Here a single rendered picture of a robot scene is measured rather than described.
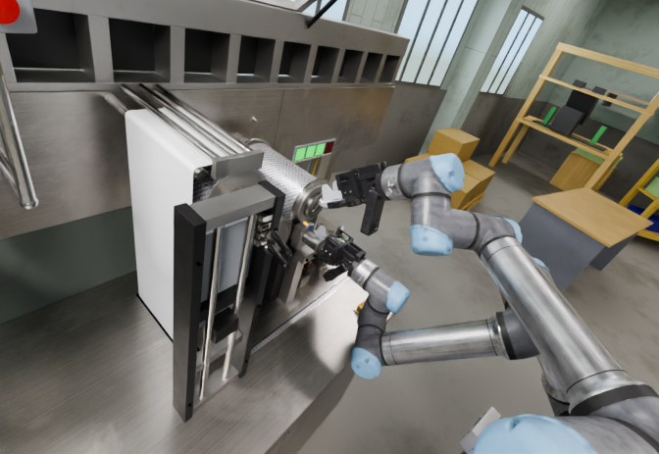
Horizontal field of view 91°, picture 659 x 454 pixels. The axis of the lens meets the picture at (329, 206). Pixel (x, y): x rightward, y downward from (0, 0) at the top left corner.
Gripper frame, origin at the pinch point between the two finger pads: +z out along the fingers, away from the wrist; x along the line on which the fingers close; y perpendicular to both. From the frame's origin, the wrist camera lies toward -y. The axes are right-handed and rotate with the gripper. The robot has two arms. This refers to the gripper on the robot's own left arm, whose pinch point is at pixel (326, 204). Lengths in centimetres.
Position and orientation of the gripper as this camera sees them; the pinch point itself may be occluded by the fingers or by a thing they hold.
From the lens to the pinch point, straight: 85.0
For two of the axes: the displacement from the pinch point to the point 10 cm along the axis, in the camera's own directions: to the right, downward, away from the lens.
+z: -7.3, 1.2, 6.7
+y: -2.8, -9.5, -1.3
